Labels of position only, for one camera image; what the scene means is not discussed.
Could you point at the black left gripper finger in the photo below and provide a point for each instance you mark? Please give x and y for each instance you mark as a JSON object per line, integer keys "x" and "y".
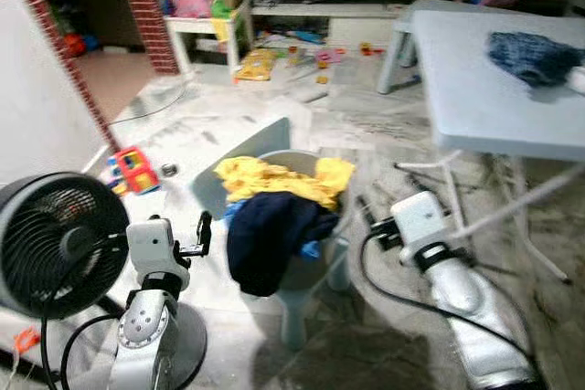
{"x": 205, "y": 233}
{"x": 155, "y": 219}

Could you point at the yellow patterned cushion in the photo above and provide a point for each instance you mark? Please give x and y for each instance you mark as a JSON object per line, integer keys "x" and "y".
{"x": 256, "y": 64}

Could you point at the red yellow toy truck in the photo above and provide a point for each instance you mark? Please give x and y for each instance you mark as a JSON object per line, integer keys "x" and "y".
{"x": 135, "y": 171}

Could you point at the blue denim garment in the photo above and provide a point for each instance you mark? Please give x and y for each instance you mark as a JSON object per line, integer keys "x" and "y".
{"x": 530, "y": 57}

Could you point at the light blue folding table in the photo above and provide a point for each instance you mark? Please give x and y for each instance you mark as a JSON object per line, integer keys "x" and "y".
{"x": 475, "y": 89}

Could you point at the navy blue garment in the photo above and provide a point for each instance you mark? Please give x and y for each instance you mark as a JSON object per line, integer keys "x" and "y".
{"x": 274, "y": 244}

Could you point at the red toy ball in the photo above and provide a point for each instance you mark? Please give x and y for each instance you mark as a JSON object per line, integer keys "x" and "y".
{"x": 73, "y": 43}

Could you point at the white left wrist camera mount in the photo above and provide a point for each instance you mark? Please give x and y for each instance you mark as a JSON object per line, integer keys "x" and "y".
{"x": 151, "y": 248}

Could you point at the small white table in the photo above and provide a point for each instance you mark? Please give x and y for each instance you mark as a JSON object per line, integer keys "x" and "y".
{"x": 206, "y": 25}

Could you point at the white television stand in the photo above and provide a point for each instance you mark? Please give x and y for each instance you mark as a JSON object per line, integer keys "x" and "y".
{"x": 366, "y": 29}

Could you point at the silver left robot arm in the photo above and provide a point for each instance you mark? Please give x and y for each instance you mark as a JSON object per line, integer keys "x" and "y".
{"x": 146, "y": 335}

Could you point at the pale blue child chair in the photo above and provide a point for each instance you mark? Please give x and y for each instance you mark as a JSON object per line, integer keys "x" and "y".
{"x": 265, "y": 139}

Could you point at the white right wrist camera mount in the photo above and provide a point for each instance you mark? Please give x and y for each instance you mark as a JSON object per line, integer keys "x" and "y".
{"x": 419, "y": 221}

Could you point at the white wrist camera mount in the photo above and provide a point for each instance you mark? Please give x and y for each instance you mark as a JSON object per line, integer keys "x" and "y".
{"x": 419, "y": 221}
{"x": 151, "y": 248}

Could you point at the grey plastic basin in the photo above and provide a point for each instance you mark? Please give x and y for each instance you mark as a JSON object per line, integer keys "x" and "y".
{"x": 320, "y": 267}

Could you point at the yellow shirt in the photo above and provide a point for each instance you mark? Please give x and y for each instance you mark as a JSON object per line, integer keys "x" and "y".
{"x": 274, "y": 180}

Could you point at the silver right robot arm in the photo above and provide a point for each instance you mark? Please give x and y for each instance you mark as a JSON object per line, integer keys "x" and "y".
{"x": 466, "y": 299}

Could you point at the black grey floor fan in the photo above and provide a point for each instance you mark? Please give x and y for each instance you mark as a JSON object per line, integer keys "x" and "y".
{"x": 55, "y": 244}

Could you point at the pink toy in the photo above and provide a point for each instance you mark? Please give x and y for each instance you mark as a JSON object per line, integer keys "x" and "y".
{"x": 190, "y": 4}

